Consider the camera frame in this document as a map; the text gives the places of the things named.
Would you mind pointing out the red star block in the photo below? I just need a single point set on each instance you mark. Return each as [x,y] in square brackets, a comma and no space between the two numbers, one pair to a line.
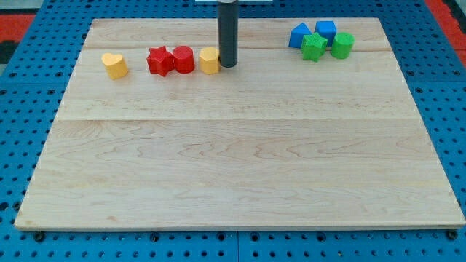
[160,61]

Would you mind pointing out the green star block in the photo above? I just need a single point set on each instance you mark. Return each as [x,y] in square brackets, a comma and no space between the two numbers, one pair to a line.
[313,47]

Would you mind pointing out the yellow heart block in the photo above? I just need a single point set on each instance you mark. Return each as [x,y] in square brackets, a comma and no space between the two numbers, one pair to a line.
[114,65]

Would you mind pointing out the light wooden board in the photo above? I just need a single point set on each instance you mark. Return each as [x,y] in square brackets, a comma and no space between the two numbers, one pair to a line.
[274,143]

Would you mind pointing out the yellow hexagon block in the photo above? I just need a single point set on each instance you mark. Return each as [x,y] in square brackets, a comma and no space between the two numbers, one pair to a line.
[209,60]

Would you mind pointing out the red cylinder block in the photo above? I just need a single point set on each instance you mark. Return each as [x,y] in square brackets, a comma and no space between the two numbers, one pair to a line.
[183,57]

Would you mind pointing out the blue triangle block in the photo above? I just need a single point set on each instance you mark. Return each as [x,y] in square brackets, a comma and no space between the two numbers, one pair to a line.
[297,35]

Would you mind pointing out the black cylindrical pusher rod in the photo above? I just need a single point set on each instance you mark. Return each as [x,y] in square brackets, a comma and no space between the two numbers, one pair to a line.
[228,16]

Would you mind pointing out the blue cube block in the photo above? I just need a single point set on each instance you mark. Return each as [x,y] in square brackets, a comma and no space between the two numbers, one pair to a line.
[327,29]

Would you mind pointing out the green cylinder block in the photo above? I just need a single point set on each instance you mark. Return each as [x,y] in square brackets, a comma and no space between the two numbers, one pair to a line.
[342,45]

